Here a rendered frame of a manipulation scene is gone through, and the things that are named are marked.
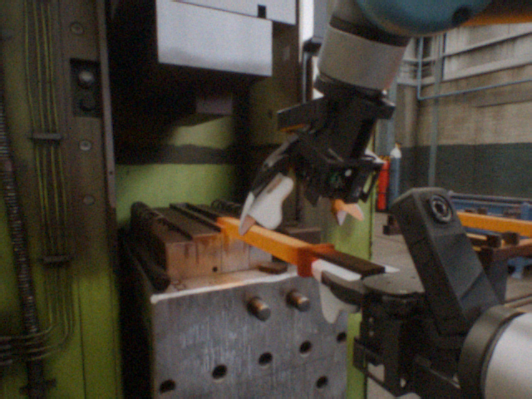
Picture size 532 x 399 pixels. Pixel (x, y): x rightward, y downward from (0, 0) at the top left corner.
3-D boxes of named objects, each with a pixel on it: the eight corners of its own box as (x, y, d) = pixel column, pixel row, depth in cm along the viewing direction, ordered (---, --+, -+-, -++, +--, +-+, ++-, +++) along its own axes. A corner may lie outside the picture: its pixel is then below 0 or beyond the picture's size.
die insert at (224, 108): (232, 115, 74) (231, 84, 73) (195, 112, 70) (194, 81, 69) (191, 127, 100) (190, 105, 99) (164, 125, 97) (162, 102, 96)
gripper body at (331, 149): (308, 213, 37) (349, 98, 31) (273, 170, 43) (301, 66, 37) (366, 208, 41) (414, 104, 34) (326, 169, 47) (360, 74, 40)
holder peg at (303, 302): (311, 311, 63) (311, 296, 63) (298, 314, 62) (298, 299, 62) (298, 302, 67) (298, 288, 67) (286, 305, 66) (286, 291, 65)
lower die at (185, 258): (271, 266, 70) (271, 223, 69) (166, 282, 61) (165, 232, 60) (205, 229, 107) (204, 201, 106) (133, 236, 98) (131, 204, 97)
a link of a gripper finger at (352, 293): (309, 286, 36) (377, 319, 28) (309, 271, 36) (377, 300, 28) (345, 278, 38) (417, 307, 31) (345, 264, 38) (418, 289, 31)
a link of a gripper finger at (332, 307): (293, 309, 41) (350, 344, 33) (293, 258, 41) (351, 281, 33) (315, 303, 43) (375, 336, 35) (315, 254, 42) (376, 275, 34)
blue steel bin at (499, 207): (554, 265, 389) (561, 198, 380) (521, 279, 345) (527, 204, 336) (446, 244, 488) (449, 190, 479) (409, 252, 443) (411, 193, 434)
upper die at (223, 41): (272, 76, 66) (272, 20, 65) (158, 62, 57) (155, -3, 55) (202, 106, 103) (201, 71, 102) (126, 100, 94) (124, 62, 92)
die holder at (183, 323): (345, 470, 77) (350, 263, 72) (162, 558, 60) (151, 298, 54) (240, 348, 127) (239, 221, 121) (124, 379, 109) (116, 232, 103)
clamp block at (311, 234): (322, 258, 76) (322, 228, 75) (288, 263, 72) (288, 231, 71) (293, 246, 86) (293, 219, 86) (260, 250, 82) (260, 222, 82)
